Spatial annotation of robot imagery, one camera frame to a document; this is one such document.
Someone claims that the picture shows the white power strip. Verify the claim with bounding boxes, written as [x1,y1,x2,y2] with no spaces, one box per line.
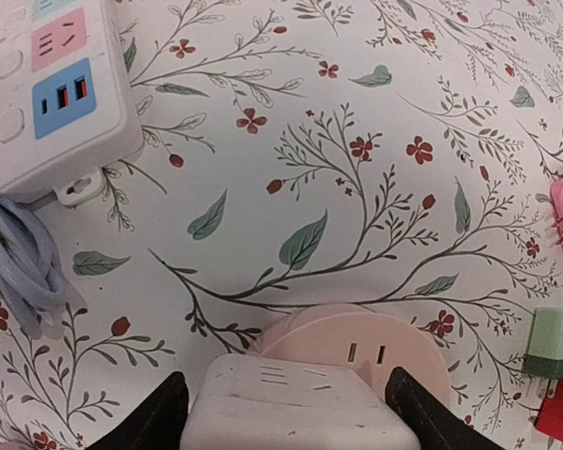
[0,1,144,206]

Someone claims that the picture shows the pink round socket base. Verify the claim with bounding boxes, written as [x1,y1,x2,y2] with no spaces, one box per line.
[249,304,451,407]

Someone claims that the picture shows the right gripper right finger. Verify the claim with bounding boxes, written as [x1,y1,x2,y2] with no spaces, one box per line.
[385,367,497,450]

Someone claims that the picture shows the white cartoon cube adapter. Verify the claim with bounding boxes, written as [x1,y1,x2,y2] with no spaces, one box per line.
[179,354,420,450]

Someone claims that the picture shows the mint green cube adapter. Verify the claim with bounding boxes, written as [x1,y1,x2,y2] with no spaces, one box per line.
[523,307,563,398]

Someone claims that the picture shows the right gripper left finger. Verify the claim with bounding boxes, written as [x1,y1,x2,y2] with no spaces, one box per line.
[87,371,190,450]

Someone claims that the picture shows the light blue cable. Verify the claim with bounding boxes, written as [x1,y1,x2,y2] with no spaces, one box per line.
[0,79,69,338]

